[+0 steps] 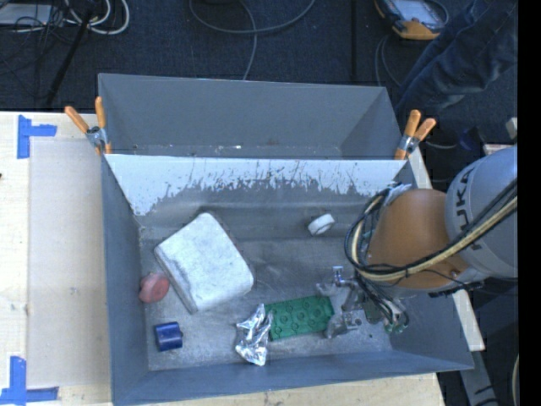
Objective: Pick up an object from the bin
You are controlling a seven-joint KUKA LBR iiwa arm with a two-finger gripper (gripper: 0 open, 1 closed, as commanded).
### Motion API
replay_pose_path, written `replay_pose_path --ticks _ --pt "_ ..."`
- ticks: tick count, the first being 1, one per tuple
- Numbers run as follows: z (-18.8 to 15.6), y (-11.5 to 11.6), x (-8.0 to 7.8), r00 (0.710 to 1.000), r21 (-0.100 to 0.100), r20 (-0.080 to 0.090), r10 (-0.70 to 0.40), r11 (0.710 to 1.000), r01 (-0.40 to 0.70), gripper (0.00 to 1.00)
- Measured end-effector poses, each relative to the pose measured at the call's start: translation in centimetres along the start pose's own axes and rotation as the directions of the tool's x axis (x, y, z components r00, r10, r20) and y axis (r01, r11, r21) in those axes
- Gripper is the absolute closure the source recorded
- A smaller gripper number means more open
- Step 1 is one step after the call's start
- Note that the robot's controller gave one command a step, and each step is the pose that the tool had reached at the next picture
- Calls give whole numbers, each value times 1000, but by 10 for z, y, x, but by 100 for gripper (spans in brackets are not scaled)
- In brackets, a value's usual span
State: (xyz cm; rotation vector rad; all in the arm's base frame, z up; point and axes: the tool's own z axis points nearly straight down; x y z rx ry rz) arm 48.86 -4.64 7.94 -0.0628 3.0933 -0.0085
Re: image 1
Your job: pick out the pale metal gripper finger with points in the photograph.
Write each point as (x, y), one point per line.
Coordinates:
(342, 326)
(338, 290)

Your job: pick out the dark green flat block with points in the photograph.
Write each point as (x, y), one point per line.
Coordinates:
(300, 317)

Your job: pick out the crumpled silver foil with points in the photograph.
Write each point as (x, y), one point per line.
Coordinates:
(253, 336)

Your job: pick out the white foam block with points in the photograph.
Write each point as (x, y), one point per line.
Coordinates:
(205, 260)

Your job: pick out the blue small block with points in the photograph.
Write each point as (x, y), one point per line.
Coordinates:
(168, 336)

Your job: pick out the pink round toy food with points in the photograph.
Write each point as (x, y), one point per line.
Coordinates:
(154, 288)

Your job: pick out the grey metal bin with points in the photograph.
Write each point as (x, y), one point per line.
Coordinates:
(236, 116)

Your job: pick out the person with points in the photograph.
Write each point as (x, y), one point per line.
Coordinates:
(465, 57)

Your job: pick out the pale wood board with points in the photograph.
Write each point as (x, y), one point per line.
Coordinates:
(67, 248)

